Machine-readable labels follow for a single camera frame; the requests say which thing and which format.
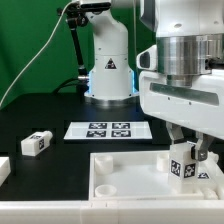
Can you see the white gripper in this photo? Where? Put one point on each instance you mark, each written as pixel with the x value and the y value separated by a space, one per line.
pixel 199 108

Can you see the white square table top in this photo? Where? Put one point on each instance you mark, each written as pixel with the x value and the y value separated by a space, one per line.
pixel 142 175

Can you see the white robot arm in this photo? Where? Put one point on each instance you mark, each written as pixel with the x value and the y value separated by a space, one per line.
pixel 182 78

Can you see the white right fence bar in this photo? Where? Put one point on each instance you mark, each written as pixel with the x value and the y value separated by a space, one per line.
pixel 218 176

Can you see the white fence bar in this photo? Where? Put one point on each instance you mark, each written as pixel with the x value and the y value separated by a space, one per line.
pixel 120 212
pixel 218 176

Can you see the white sheet with tags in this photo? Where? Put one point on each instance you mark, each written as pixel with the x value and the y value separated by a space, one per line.
pixel 108 130

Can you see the white front fence bar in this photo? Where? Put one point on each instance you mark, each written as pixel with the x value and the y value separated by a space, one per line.
pixel 120 212

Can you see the white left fence piece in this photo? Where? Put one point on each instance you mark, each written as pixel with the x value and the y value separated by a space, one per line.
pixel 5 169

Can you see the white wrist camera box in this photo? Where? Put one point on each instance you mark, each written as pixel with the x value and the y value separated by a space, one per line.
pixel 147 59

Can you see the black camera on stand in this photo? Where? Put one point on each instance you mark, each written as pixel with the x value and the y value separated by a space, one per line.
pixel 77 17

